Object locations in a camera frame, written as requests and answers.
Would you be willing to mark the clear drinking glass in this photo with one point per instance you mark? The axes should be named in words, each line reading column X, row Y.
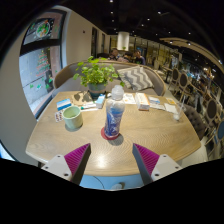
column 178, row 113

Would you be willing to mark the blue and white box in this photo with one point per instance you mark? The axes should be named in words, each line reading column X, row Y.
column 63, row 104

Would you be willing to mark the green potted plant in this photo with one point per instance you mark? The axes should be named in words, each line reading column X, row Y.
column 95, row 73

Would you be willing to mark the white rectangular box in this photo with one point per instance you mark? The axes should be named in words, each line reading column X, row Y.
column 142, row 101

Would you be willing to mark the grey chevron cushion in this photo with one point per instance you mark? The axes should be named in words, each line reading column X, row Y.
column 136, row 78

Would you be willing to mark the clear blue-labelled water bottle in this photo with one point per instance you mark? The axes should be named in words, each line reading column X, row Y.
column 114, row 116

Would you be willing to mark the pale green cup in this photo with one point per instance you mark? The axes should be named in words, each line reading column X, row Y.
column 73, row 118

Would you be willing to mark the group of round-backed chairs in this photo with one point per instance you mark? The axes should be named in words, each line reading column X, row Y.
column 208, row 106

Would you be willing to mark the grey curved sofa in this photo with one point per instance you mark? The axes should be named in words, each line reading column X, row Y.
column 66, row 78

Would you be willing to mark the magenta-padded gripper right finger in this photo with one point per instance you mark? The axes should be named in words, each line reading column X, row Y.
column 160, row 166

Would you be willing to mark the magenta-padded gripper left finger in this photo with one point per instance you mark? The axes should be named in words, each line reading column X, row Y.
column 63, row 166

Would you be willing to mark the small blue box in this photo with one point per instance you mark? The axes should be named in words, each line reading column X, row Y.
column 100, row 101

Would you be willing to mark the flat round red coaster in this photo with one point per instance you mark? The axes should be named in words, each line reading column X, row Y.
column 104, row 135

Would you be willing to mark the person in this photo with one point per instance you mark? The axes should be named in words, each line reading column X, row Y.
column 114, row 55
column 139, row 58

